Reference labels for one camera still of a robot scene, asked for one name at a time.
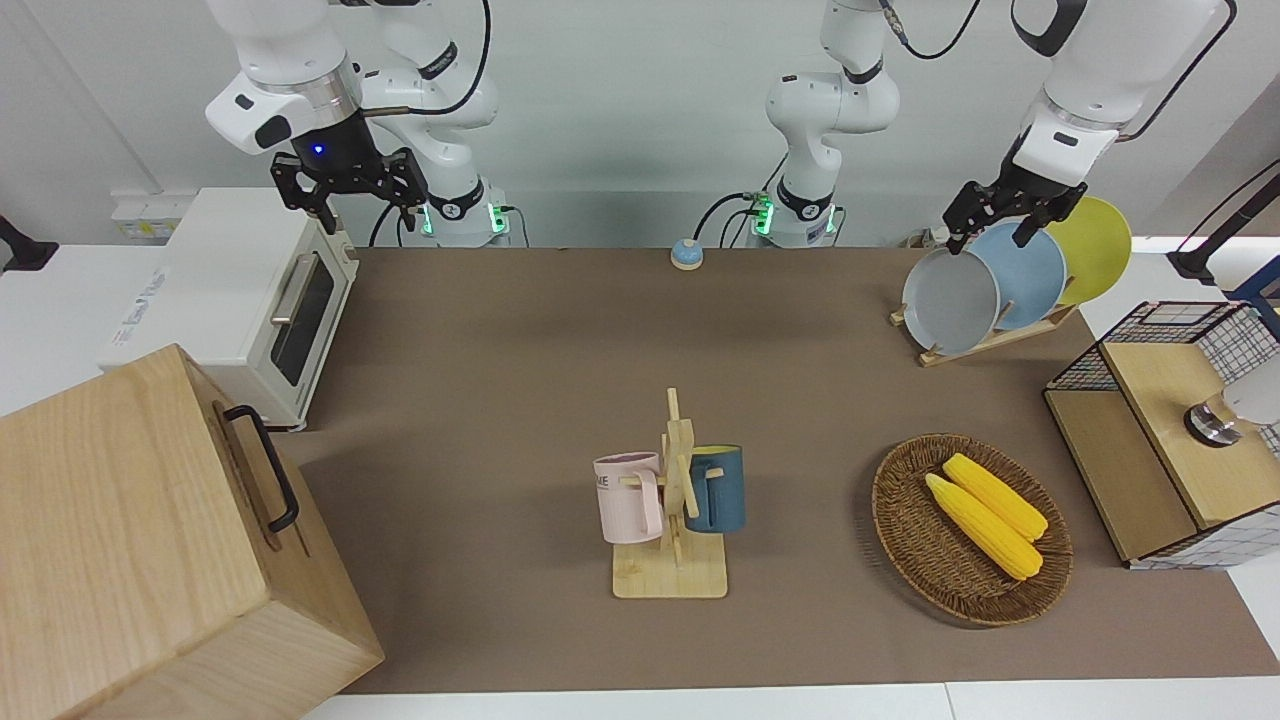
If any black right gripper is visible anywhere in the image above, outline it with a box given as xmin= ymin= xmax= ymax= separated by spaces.
xmin=271 ymin=112 xmax=433 ymax=237

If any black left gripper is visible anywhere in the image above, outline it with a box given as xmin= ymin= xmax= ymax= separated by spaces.
xmin=943 ymin=150 xmax=1088 ymax=256

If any gray plate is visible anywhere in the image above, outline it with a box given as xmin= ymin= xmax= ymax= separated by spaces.
xmin=902 ymin=246 xmax=1001 ymax=356

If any light blue plate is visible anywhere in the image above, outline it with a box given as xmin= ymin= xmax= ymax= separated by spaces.
xmin=968 ymin=218 xmax=1068 ymax=331

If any yellow plate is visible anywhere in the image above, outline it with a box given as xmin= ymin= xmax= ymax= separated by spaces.
xmin=1045 ymin=196 xmax=1133 ymax=307

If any wooden plate rack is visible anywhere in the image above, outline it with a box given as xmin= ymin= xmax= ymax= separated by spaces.
xmin=890 ymin=300 xmax=1081 ymax=368

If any white toaster oven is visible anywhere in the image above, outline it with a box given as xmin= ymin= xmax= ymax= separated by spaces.
xmin=97 ymin=187 xmax=359 ymax=433

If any brown table mat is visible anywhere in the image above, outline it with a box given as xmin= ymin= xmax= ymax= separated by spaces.
xmin=275 ymin=247 xmax=1280 ymax=694

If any yellow corn cob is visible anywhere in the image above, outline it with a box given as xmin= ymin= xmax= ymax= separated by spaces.
xmin=925 ymin=473 xmax=1044 ymax=581
xmin=943 ymin=453 xmax=1050 ymax=543

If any white cylindrical grinder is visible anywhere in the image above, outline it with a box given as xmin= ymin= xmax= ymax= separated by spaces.
xmin=1185 ymin=355 xmax=1280 ymax=448

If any brown wicker basket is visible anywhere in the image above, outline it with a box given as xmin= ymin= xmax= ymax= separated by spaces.
xmin=872 ymin=433 xmax=1074 ymax=628

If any black stand foot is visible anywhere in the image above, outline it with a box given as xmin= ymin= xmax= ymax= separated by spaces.
xmin=0 ymin=215 xmax=59 ymax=273

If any dark blue mug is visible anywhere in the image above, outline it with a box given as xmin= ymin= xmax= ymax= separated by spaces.
xmin=685 ymin=445 xmax=747 ymax=535

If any pink mug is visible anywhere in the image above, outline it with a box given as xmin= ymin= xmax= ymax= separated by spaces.
xmin=593 ymin=452 xmax=666 ymax=545

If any wooden drawer box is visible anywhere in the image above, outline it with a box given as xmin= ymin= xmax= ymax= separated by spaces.
xmin=0 ymin=343 xmax=386 ymax=720

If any wooden mug tree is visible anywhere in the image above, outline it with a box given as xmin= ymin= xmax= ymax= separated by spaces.
xmin=612 ymin=388 xmax=729 ymax=600

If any black right base cable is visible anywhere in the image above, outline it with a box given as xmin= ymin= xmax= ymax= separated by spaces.
xmin=368 ymin=195 xmax=429 ymax=248

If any black base cable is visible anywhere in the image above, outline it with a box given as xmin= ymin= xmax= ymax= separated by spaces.
xmin=368 ymin=195 xmax=429 ymax=248
xmin=695 ymin=155 xmax=791 ymax=248

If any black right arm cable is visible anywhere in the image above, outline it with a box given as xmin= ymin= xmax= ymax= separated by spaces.
xmin=345 ymin=0 xmax=494 ymax=117

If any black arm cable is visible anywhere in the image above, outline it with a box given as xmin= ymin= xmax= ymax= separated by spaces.
xmin=880 ymin=0 xmax=1238 ymax=141
xmin=345 ymin=0 xmax=494 ymax=117

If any black camera stand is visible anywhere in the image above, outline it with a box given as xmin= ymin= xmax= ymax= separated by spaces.
xmin=1165 ymin=158 xmax=1280 ymax=286

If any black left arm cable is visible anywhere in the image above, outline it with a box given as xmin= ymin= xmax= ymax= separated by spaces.
xmin=880 ymin=0 xmax=1238 ymax=141

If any wire grid wooden shelf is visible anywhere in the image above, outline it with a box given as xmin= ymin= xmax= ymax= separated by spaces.
xmin=1043 ymin=300 xmax=1280 ymax=571

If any black left base cable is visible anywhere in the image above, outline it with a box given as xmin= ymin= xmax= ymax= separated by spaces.
xmin=695 ymin=155 xmax=791 ymax=248

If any blue metal frame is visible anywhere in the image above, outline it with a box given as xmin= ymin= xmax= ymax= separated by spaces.
xmin=1235 ymin=255 xmax=1280 ymax=341

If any black metal drawer handle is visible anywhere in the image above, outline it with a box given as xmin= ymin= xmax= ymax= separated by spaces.
xmin=222 ymin=404 xmax=301 ymax=534

